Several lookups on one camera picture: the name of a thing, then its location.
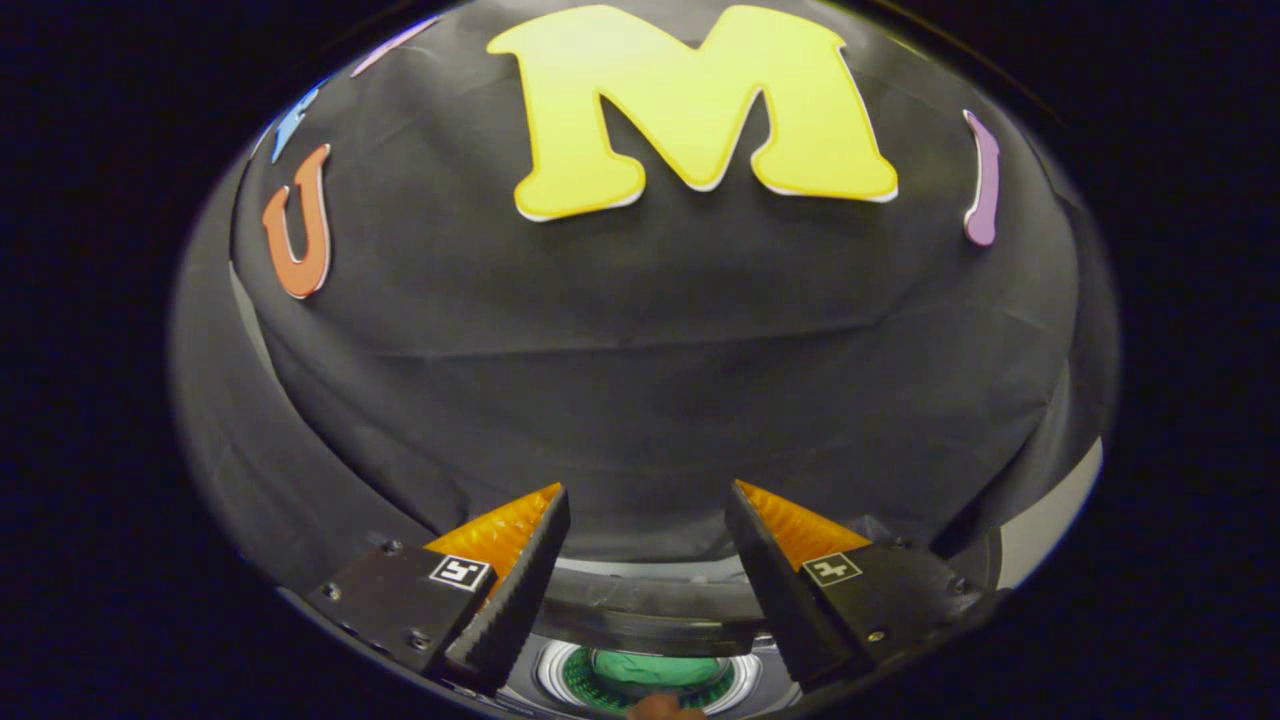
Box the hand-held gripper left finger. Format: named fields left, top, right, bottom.
left=304, top=483, right=572, bottom=693

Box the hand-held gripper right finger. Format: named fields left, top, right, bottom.
left=724, top=479, right=1008, bottom=693

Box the dark grey washing machine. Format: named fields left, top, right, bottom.
left=500, top=556, right=807, bottom=720

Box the green polo shirt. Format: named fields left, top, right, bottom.
left=565, top=648, right=737, bottom=712

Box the black backdrop cloth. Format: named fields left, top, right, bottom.
left=168, top=0, right=1122, bottom=601

